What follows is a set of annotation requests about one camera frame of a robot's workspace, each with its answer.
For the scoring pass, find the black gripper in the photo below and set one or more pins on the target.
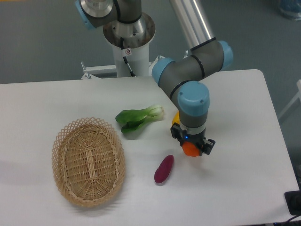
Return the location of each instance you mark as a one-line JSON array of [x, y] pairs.
[[198, 140]]

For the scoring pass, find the orange fruit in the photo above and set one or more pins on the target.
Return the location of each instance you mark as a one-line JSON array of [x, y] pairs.
[[190, 149]]

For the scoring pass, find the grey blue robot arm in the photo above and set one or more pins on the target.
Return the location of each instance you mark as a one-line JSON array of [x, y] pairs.
[[179, 80]]

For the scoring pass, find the yellow mango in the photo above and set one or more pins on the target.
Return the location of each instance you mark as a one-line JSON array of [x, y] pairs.
[[176, 119]]

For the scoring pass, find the purple sweet potato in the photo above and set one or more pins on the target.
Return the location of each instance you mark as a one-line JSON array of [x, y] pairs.
[[164, 169]]

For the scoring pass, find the green bok choy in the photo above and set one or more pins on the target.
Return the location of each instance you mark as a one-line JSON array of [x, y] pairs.
[[135, 119]]

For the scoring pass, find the woven wicker basket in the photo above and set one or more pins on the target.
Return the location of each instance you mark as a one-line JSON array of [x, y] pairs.
[[88, 162]]

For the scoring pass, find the black device at table edge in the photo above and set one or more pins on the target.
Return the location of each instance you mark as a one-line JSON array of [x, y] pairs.
[[293, 201]]

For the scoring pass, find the blue bag in corner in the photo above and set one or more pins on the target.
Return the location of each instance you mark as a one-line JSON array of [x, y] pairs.
[[290, 9]]

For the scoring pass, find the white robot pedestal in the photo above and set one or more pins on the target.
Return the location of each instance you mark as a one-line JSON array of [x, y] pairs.
[[130, 46]]

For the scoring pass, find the white frame at right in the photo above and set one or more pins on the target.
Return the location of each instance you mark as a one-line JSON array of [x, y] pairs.
[[292, 105]]

